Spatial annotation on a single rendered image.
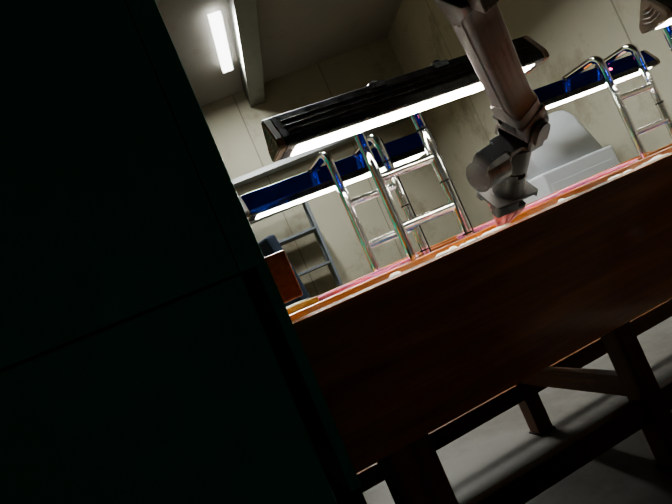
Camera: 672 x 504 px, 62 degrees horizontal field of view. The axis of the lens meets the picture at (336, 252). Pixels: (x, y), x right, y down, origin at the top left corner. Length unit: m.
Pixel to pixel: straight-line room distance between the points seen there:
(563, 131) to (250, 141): 4.33
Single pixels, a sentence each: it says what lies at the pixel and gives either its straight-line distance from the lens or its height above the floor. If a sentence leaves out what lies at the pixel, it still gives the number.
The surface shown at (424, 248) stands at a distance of 1.51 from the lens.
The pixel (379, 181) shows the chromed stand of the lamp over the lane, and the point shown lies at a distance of 1.24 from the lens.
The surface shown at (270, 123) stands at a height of 1.10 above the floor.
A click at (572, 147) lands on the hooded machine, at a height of 0.98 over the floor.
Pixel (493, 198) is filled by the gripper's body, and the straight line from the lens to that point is 1.11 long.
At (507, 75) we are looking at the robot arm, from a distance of 0.90.
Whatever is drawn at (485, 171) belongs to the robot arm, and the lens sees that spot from 1.00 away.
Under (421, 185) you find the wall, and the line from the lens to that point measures 7.51.
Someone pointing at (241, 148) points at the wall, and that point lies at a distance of 7.41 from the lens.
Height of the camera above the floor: 0.79
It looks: 3 degrees up
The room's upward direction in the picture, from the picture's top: 23 degrees counter-clockwise
